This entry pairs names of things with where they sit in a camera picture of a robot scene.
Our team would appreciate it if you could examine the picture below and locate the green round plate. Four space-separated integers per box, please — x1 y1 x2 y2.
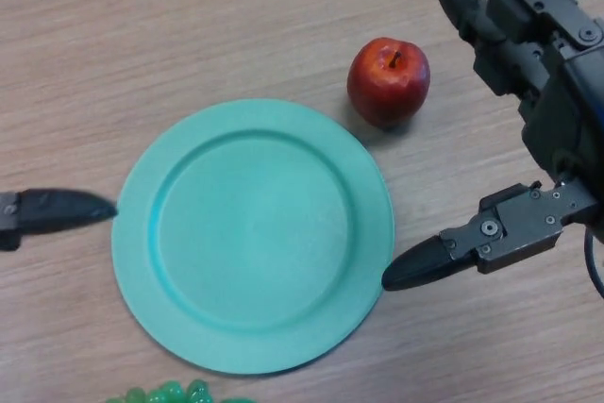
111 98 396 375

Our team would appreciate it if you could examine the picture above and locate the red apple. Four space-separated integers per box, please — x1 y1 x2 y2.
346 36 431 129

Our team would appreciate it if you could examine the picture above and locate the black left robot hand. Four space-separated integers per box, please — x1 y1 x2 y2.
0 188 118 253

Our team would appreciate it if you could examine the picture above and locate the green grapes bunch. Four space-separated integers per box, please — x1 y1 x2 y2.
104 378 259 403

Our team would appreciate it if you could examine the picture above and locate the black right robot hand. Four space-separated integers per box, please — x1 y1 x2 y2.
381 0 604 292

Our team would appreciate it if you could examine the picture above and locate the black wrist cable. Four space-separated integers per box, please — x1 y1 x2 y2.
583 227 604 301

